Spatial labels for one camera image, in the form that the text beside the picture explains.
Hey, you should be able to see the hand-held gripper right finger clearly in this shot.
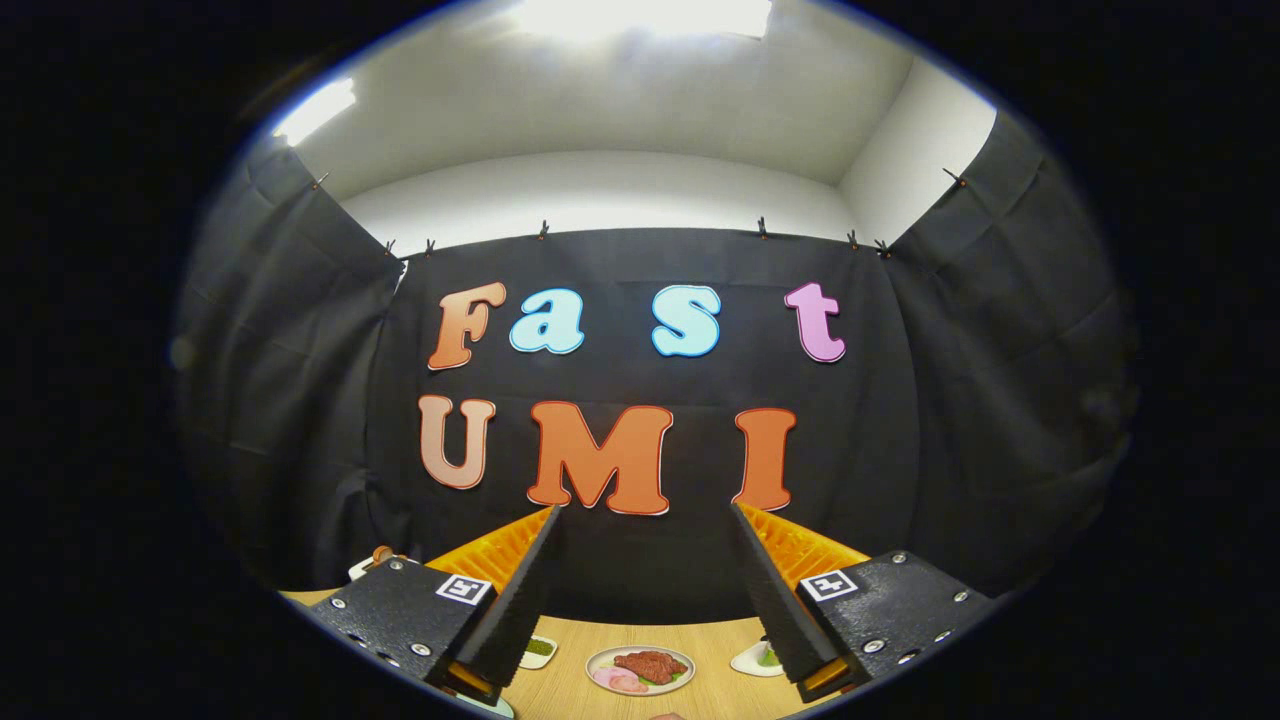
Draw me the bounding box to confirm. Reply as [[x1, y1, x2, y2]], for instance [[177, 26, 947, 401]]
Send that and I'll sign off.
[[730, 500, 1004, 704]]

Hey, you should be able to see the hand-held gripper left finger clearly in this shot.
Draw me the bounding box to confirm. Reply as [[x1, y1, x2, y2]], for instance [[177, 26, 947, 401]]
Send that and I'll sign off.
[[300, 505, 561, 707]]

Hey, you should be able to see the white square coaster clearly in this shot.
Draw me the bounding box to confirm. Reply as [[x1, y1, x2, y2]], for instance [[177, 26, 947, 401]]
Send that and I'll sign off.
[[730, 640, 786, 678]]

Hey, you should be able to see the beige round plate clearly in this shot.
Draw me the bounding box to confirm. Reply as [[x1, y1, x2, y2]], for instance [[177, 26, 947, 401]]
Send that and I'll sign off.
[[585, 645, 697, 697]]

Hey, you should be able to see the brown steak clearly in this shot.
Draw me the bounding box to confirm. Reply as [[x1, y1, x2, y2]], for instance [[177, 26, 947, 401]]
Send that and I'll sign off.
[[613, 650, 689, 685]]

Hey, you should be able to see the row of cloth clips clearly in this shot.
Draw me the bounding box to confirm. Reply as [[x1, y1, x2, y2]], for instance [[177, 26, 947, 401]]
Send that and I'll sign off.
[[310, 168, 969, 259]]

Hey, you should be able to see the small ceiling light panel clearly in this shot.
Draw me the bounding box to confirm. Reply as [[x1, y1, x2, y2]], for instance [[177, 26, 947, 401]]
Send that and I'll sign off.
[[272, 78, 357, 148]]

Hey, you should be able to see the large ceiling light panel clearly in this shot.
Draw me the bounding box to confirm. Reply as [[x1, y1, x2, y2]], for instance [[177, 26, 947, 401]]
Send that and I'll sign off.
[[515, 0, 773, 41]]

